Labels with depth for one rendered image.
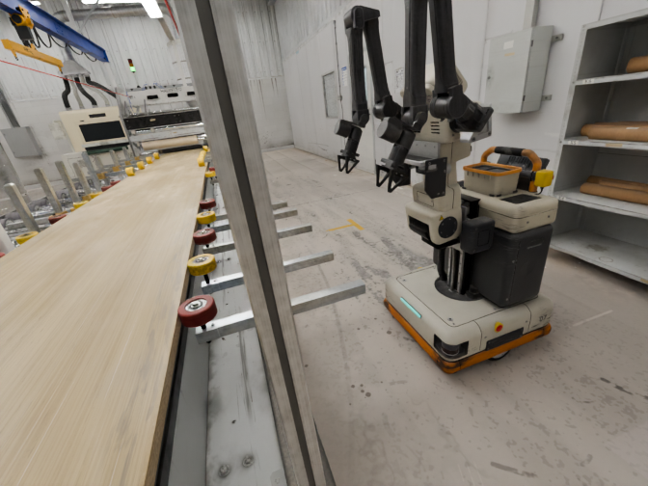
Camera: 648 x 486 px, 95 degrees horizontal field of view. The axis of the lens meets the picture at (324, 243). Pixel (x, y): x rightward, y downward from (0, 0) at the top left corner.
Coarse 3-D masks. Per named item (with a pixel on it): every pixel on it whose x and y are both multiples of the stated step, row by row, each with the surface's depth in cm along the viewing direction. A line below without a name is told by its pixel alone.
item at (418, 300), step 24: (432, 264) 193; (408, 288) 171; (432, 288) 168; (408, 312) 164; (432, 312) 150; (456, 312) 148; (480, 312) 146; (504, 312) 144; (528, 312) 145; (432, 336) 146; (456, 336) 135; (480, 336) 138; (504, 336) 144; (528, 336) 151; (456, 360) 140; (480, 360) 144
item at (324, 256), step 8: (304, 256) 102; (312, 256) 101; (320, 256) 101; (328, 256) 102; (288, 264) 98; (296, 264) 99; (304, 264) 100; (312, 264) 101; (216, 280) 94; (224, 280) 93; (232, 280) 94; (240, 280) 94; (208, 288) 92; (216, 288) 93; (224, 288) 94
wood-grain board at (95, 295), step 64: (128, 192) 205; (192, 192) 181; (64, 256) 106; (128, 256) 99; (192, 256) 100; (0, 320) 72; (64, 320) 69; (128, 320) 66; (0, 384) 53; (64, 384) 51; (128, 384) 49; (0, 448) 41; (64, 448) 40; (128, 448) 39
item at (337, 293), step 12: (336, 288) 79; (348, 288) 78; (360, 288) 79; (300, 300) 76; (312, 300) 76; (324, 300) 77; (336, 300) 78; (252, 312) 73; (300, 312) 76; (216, 324) 71; (228, 324) 70; (240, 324) 72; (252, 324) 73; (204, 336) 69; (216, 336) 70
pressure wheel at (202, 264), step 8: (200, 256) 92; (208, 256) 90; (192, 264) 87; (200, 264) 86; (208, 264) 87; (216, 264) 91; (192, 272) 87; (200, 272) 87; (208, 272) 88; (208, 280) 92
